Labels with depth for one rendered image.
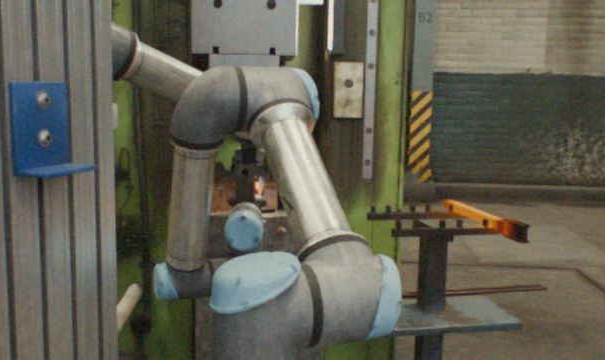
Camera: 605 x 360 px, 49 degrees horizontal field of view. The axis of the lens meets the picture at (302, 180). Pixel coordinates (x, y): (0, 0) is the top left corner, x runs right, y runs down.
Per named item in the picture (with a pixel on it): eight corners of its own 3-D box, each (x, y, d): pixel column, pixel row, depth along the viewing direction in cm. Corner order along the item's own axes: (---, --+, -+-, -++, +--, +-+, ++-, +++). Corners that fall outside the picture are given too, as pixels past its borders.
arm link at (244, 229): (223, 256, 130) (223, 214, 129) (226, 243, 141) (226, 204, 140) (263, 256, 131) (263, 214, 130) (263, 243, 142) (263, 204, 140)
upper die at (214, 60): (278, 89, 189) (279, 55, 187) (208, 87, 188) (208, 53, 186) (277, 88, 230) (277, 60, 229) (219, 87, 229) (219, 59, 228)
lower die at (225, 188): (277, 210, 194) (277, 182, 192) (208, 209, 193) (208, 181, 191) (275, 188, 235) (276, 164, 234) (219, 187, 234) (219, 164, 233)
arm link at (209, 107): (177, 78, 104) (159, 317, 127) (243, 79, 109) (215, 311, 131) (163, 54, 114) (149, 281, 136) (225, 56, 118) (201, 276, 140)
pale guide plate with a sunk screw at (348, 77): (362, 118, 203) (363, 62, 201) (333, 117, 202) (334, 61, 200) (361, 117, 205) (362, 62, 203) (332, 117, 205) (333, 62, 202)
